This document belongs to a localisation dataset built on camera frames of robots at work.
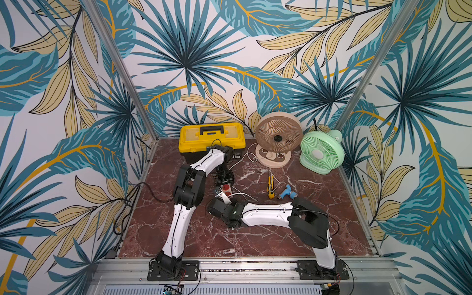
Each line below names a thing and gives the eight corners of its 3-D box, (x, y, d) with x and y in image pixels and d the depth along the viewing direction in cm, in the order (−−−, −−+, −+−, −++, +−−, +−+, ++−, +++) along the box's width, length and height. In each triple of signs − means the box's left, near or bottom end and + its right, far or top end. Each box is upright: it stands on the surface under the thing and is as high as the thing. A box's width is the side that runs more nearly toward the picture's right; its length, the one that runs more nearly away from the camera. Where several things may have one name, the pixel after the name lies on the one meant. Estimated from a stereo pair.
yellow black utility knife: (267, 198, 96) (267, 196, 94) (266, 177, 104) (267, 175, 102) (274, 199, 96) (275, 196, 93) (273, 178, 103) (274, 175, 101)
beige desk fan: (255, 167, 107) (261, 127, 82) (254, 152, 114) (259, 111, 89) (290, 168, 107) (306, 128, 83) (286, 153, 114) (301, 112, 89)
